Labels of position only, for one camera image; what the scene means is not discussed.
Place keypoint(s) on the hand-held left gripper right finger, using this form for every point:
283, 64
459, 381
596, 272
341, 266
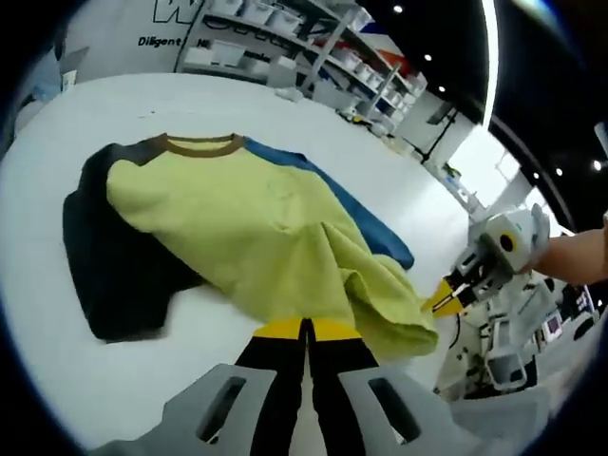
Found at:
332, 361

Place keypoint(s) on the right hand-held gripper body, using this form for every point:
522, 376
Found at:
503, 247

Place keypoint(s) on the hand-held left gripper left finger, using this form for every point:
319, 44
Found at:
266, 375

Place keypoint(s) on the yellow blue grey garment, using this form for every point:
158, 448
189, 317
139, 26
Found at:
237, 214

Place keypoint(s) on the black tripod stand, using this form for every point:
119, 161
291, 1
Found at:
430, 147

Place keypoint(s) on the long ceiling strip light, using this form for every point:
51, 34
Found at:
491, 47

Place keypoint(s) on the group of round ceiling spotlights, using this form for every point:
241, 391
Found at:
427, 57

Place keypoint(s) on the white crumpled cloth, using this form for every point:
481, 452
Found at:
290, 93

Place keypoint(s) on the grey metal storage shelf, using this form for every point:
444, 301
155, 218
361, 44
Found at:
328, 52

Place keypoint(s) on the row of white storage bins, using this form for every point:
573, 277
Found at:
280, 14

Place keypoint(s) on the small white container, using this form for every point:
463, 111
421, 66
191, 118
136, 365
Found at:
69, 81

